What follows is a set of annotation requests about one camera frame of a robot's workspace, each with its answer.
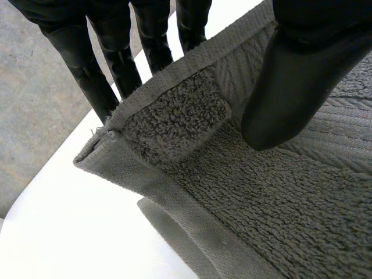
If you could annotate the grey towel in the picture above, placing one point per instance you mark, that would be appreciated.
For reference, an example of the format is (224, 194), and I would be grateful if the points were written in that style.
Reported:
(247, 186)

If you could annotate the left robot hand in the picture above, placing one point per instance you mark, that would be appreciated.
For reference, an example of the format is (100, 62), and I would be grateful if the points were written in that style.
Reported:
(290, 96)

